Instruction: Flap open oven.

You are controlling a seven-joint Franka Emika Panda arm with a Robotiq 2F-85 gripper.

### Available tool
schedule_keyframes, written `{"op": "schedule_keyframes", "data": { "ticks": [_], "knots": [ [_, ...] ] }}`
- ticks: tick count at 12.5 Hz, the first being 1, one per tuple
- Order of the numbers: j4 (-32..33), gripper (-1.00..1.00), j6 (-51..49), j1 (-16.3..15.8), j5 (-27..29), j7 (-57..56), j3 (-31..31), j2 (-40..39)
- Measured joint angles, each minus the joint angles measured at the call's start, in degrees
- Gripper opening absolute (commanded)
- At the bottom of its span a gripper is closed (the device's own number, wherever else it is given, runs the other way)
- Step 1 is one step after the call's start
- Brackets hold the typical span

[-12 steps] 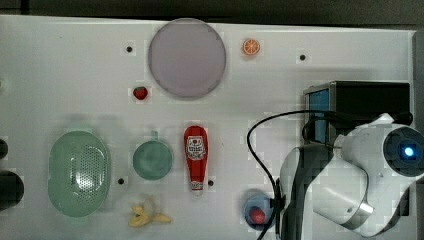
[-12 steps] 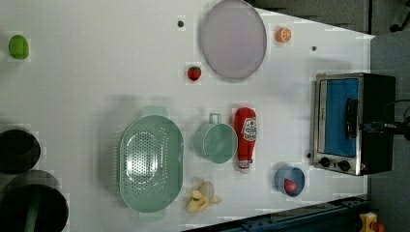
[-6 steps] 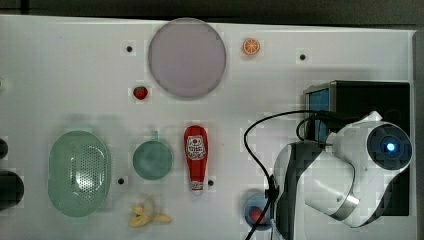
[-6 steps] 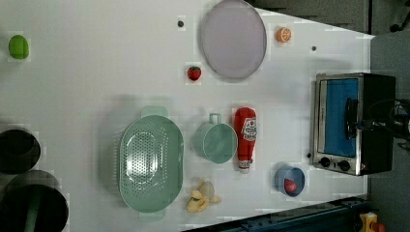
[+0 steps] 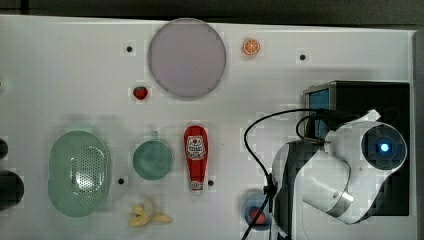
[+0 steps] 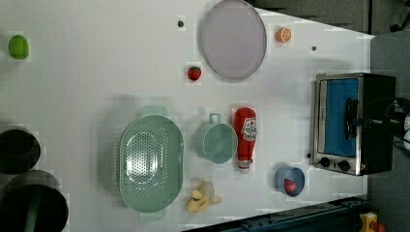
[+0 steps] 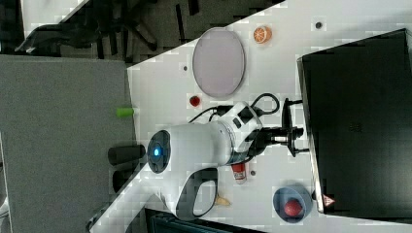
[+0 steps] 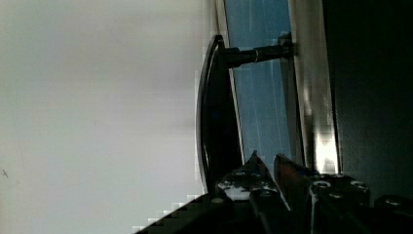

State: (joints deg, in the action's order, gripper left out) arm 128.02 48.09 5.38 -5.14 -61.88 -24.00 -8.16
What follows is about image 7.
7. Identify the peeled toy banana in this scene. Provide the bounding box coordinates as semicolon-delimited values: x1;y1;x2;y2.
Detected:
215;194;231;207

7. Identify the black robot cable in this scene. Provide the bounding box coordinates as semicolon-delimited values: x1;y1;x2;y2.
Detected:
188;92;281;124

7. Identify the blue bowl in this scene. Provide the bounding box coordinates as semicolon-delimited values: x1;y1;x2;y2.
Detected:
272;185;313;223

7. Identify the black cylinder at table edge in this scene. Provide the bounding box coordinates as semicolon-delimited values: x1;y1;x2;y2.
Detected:
108;145;146;166

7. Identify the green cylinder at table edge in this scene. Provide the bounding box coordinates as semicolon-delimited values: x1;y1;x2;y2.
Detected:
116;108;134;117

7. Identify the black office chair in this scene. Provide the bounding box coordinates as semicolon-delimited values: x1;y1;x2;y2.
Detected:
14;0;202;61

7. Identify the red ketchup bottle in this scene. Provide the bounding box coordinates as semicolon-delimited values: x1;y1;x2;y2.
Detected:
231;163;247;184

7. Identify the red toy apple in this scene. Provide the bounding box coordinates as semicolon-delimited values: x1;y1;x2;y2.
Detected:
284;199;303;217

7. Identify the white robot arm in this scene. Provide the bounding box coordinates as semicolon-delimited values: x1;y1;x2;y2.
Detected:
141;99;303;220

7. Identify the orange slice toy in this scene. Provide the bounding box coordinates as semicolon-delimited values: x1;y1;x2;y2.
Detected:
254;26;272;44

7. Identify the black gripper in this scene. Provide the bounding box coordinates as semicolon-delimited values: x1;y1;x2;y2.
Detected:
246;98;309;162

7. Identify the red toy strawberry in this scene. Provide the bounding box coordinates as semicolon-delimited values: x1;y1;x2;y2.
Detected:
189;96;200;107

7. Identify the black toaster oven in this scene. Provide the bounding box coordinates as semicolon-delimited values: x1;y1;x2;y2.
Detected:
297;28;412;223

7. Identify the round grey plate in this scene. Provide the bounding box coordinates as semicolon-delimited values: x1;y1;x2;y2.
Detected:
192;27;245;98

